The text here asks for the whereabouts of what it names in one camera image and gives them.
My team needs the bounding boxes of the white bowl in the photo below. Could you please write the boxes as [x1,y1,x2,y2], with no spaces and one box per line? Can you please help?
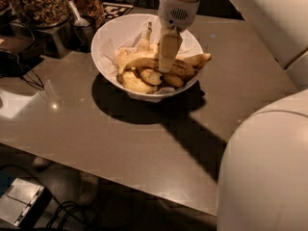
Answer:
[90,13,205,103]

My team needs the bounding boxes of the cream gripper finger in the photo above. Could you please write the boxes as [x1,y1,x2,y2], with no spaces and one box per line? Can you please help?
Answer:
[159,28,182,72]

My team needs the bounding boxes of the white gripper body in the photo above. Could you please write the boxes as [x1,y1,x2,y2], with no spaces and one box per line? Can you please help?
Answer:
[158,0,200,32]

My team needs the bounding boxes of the dark metal cup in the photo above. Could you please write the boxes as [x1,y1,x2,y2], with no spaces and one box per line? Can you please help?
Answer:
[69,16,94,53]

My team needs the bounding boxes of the white plastic scoop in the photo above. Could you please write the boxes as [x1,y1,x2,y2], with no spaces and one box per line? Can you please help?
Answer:
[66,0,90,27]

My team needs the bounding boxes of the metal jar stand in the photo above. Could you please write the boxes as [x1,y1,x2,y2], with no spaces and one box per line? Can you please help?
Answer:
[34,22,71,59]

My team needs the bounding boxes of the long top banana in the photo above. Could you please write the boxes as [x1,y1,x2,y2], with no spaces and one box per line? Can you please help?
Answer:
[115,47,195,81]

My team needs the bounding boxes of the back left stemmed banana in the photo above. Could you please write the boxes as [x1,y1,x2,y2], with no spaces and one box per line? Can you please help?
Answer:
[137,22,152,52]

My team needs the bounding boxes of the black white marker tag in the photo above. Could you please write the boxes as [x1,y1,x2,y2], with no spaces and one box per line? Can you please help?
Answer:
[103,2,134,21]

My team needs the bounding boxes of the front left banana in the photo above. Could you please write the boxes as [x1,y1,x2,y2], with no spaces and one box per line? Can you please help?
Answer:
[116,71,158,94]

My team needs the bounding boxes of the small banana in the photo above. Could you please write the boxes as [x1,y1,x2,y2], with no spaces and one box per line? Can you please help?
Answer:
[163,73,184,89]
[140,68,162,86]

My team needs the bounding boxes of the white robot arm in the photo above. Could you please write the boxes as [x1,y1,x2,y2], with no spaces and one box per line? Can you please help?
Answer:
[217,0,308,231]

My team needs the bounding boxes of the right banana on rim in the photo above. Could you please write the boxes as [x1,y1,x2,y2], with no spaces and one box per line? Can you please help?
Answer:
[184,53,212,69]

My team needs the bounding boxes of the glass jar of nuts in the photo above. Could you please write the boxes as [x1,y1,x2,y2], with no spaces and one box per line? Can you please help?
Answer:
[11,0,69,28]

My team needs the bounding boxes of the grey metal box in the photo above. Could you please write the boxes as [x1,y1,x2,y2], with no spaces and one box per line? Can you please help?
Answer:
[0,174,52,228]

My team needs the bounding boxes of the front right small banana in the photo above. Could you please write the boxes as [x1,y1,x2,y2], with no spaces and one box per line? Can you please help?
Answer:
[163,73,184,89]

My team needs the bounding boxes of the black floor cables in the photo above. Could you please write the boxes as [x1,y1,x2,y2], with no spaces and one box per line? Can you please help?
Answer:
[0,164,104,231]

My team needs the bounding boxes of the small middle banana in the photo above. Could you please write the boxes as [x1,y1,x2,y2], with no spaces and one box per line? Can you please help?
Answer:
[140,68,162,86]

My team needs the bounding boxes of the black device with cable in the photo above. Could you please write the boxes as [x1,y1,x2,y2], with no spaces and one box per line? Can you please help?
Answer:
[0,21,46,91]

